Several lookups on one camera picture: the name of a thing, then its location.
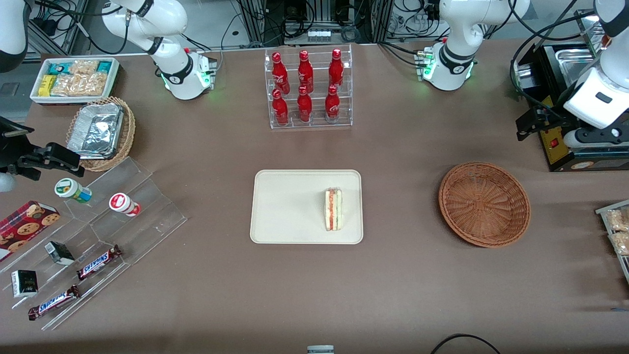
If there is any small clear cracker bag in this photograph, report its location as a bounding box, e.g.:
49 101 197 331
69 60 99 75

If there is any red label yogurt cup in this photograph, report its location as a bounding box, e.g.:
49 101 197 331
109 193 142 217

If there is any black cable loop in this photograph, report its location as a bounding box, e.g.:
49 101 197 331
430 333 502 354

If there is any clear acrylic stepped display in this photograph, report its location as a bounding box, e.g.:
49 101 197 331
0 156 188 331

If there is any clear fried snack bag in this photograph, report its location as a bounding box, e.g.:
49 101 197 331
605 207 629 232
608 231 629 256

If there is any cream rectangular tray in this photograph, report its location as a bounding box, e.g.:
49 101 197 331
250 169 364 245

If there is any round brown wicker basket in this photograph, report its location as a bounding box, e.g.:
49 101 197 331
438 162 531 248

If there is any red tartan cookie box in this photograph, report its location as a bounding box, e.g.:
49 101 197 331
0 200 61 263

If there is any aluminium foil tray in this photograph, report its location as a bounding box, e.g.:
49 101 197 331
67 103 124 160

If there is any tan wicker basket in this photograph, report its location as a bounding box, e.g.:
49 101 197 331
66 96 136 173

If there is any small black white box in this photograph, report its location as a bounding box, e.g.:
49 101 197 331
44 241 75 266
11 269 39 298

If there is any clear acrylic bottle rack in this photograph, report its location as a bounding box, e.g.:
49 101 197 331
264 44 353 129

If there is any green label yogurt cup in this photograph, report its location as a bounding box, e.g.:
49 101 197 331
54 178 93 204

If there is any white snack bin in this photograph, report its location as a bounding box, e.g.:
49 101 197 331
29 57 121 105

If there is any aluminium frame rack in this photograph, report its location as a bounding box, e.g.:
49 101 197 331
236 0 394 47

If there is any red cola bottle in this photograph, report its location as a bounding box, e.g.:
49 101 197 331
298 50 314 91
325 85 341 123
272 88 289 126
272 52 289 92
297 86 313 123
329 48 344 89

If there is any snickers chocolate bar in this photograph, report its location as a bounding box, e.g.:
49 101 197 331
76 244 122 281
28 284 82 321

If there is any black hot display case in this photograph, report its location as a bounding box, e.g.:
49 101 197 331
514 7 629 173

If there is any grey tray with snacks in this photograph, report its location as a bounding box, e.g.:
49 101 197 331
596 199 629 285

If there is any large clear cracker bag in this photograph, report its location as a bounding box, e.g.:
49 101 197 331
52 73 107 97

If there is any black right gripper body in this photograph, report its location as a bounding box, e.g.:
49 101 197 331
0 135 30 170

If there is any steel food pan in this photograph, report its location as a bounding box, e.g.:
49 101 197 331
555 47 601 89

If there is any triangular sandwich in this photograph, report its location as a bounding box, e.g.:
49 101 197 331
324 187 344 232

